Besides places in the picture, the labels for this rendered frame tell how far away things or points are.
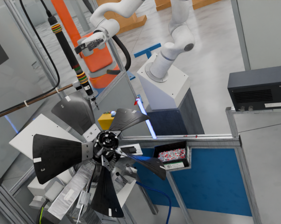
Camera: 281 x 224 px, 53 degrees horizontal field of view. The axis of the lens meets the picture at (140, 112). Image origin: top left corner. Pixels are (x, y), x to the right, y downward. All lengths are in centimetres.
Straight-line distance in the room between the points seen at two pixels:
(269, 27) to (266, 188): 143
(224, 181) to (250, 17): 156
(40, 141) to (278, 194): 187
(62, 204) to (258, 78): 109
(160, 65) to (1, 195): 125
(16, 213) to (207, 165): 120
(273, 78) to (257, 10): 150
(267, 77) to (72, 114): 99
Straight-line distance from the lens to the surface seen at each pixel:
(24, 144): 163
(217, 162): 190
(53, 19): 131
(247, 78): 147
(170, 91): 200
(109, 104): 265
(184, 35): 178
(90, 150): 143
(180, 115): 202
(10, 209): 181
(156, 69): 198
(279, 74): 145
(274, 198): 250
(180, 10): 165
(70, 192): 142
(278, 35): 294
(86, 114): 150
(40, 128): 169
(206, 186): 212
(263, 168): 273
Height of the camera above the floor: 192
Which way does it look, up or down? 28 degrees down
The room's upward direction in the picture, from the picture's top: 24 degrees counter-clockwise
